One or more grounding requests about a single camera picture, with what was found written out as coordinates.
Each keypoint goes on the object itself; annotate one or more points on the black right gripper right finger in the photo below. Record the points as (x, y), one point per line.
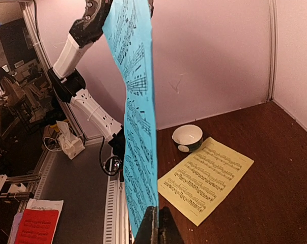
(168, 232)

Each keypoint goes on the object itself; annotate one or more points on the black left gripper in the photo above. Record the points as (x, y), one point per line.
(88, 29)

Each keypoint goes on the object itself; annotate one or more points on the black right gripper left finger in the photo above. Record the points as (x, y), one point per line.
(148, 230)

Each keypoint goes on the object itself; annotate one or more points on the blue sheet music page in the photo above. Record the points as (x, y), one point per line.
(128, 30)

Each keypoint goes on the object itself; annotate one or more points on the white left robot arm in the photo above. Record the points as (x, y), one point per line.
(70, 86)

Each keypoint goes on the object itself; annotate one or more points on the yellow sheet music page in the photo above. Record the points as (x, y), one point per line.
(201, 181)

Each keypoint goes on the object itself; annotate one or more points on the white and dark bowl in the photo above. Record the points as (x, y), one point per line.
(187, 138)

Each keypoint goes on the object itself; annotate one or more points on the person in background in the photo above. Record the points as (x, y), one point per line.
(11, 88)

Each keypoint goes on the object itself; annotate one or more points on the red sheet music page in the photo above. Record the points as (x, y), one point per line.
(37, 226)

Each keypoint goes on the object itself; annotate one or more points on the white plastic bag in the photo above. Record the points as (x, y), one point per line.
(70, 144)

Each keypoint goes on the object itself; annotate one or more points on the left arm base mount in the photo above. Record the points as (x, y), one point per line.
(112, 166)

